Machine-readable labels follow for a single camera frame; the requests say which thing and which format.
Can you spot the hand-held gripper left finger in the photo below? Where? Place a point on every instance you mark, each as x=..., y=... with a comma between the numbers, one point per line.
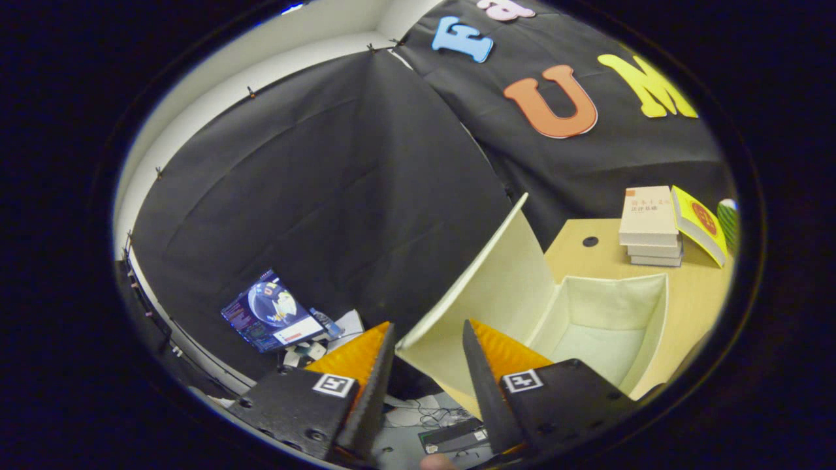
x=375, y=391

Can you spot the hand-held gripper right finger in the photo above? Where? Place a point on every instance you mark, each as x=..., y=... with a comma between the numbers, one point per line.
x=483, y=385

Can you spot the pale green fabric storage box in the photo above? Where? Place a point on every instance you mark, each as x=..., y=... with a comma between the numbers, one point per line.
x=503, y=287

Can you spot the open laptop with blue screen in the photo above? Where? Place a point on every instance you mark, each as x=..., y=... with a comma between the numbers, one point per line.
x=268, y=313

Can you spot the black flat device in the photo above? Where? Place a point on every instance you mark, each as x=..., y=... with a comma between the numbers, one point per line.
x=454, y=437

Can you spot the white flat board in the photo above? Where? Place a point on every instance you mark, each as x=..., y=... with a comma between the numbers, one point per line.
x=349, y=326

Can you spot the clear plastic water bottle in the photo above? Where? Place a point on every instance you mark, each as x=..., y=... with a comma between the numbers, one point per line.
x=325, y=321

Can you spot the black backdrop cloth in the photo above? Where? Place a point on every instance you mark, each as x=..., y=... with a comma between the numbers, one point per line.
x=294, y=196

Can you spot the white cover book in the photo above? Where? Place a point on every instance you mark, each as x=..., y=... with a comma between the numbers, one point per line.
x=655, y=250

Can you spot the beige cover book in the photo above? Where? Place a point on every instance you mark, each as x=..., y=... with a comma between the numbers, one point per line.
x=646, y=212

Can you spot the yellow book with red seal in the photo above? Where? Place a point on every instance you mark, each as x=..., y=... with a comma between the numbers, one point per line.
x=702, y=222

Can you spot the watermelon slice plush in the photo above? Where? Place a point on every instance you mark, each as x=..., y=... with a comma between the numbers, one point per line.
x=728, y=225

